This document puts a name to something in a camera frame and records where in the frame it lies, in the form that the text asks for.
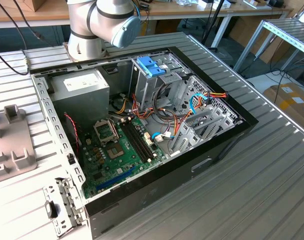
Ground green motherboard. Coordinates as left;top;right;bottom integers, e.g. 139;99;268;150
78;116;168;200

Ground metal socket cover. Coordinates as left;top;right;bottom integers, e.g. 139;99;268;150
93;119;119;147

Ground orange red wire bundle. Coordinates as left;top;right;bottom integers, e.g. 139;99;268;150
131;93;155;121

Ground white board connector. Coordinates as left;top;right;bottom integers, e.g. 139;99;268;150
143;131;154;147

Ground cardboard box with labels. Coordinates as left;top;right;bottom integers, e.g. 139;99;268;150
263;83;304;131

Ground grey power supply unit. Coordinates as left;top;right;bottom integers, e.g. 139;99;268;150
49;68;110;126

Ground CPU socket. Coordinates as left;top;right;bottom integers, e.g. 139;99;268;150
104;142;126;161

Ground red yellow orange power wire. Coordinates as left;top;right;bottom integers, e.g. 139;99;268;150
175;91;228;137

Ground wooden desk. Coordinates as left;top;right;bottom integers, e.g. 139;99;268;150
0;0;294;30

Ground grey parts rack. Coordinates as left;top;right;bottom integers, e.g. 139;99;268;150
0;104;38;185

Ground silver metal drive cage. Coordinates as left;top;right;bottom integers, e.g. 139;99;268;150
128;53;190;113

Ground black plastic lock tab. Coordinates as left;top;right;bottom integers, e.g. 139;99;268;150
43;201;59;220

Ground aluminium slat table frame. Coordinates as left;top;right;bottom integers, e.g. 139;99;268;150
233;18;304;73

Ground red black fan wire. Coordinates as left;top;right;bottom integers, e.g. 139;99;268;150
63;112;80;161

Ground arm cable with plug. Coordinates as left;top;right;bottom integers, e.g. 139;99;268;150
0;0;45;76

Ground silver disk bay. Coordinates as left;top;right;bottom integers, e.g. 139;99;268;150
168;104;244;158

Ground yellow black wire bundle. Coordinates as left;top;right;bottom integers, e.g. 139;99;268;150
115;96;130;115

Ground blue plastic drive bracket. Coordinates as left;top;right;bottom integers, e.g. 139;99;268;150
136;56;167;78

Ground black open PC case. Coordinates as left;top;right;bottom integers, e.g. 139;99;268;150
28;46;260;240

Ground long blue data wire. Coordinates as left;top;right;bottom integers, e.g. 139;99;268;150
189;93;208;115

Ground blue expansion slot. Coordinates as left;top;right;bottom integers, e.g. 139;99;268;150
95;166;137;192

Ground silver slot bracket latch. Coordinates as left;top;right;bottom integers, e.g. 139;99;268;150
42;176;86;238

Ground small brown cardboard box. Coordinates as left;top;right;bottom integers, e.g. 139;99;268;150
23;0;47;13

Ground short blue data wire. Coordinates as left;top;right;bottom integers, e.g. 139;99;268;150
151;131;167;144

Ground black RAM slot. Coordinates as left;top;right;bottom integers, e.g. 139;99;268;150
128;118;155;160
123;119;150;163
125;119;153;161
120;120;148;164

